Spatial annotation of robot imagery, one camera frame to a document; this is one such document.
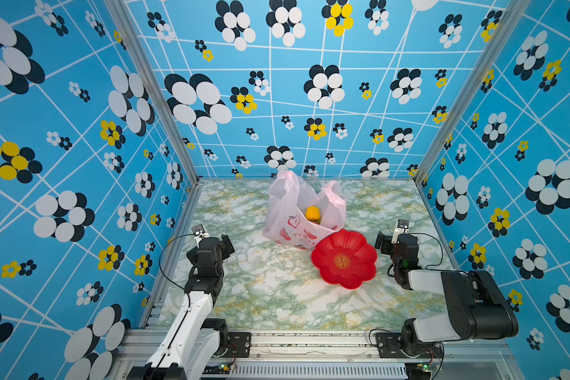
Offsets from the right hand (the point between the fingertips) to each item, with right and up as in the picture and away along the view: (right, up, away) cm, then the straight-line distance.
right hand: (396, 233), depth 93 cm
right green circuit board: (-3, -38, -22) cm, 44 cm away
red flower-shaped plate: (-20, -10, +1) cm, 22 cm away
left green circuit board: (-62, -38, -22) cm, 76 cm away
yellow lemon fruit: (-33, +8, +6) cm, 34 cm away
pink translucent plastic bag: (-40, +7, -13) cm, 42 cm away
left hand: (-70, -1, -9) cm, 70 cm away
